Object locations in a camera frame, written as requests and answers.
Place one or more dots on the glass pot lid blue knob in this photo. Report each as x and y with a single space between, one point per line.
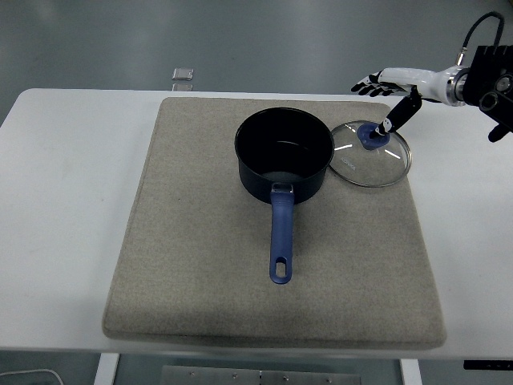
372 168

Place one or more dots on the square metal floor socket cover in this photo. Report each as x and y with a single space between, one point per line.
182 86
183 73

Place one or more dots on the beige fabric table mat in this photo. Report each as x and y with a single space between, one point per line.
192 240

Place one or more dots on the white table leg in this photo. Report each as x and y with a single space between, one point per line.
412 373
106 371

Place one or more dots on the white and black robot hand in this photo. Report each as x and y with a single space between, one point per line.
429 82

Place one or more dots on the grey metal plate with screws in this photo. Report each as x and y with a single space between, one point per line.
240 377

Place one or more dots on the black table control panel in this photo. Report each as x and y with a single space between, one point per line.
489 365

